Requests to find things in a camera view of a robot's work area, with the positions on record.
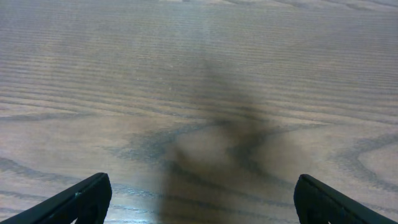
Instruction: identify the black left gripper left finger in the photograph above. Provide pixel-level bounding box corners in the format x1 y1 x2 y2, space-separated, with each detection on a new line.
1 172 112 224

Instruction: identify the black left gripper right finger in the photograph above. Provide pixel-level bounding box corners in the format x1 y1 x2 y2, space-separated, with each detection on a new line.
294 174 397 224

